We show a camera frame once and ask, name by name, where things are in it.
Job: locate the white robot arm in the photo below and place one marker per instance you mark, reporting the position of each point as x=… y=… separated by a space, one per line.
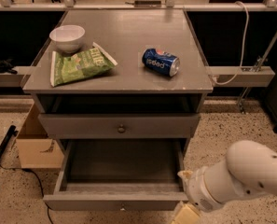
x=248 y=171

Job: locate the white ceramic bowl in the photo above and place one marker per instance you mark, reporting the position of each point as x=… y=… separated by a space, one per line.
x=68 y=38

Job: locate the black object on rail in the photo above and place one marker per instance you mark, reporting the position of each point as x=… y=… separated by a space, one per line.
x=7 y=67

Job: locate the cardboard box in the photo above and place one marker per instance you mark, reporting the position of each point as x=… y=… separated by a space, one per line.
x=36 y=149

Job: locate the grey wooden drawer cabinet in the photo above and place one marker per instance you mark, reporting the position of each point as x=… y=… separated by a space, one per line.
x=129 y=88

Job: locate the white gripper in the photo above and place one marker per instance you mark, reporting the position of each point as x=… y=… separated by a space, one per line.
x=200 y=189

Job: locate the grey drawer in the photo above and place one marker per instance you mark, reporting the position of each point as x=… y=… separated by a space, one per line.
x=119 y=175
x=86 y=126

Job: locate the blue pepsi can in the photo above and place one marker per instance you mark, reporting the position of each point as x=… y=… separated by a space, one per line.
x=161 y=62

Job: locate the green chip bag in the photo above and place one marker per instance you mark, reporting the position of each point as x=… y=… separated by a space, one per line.
x=82 y=65

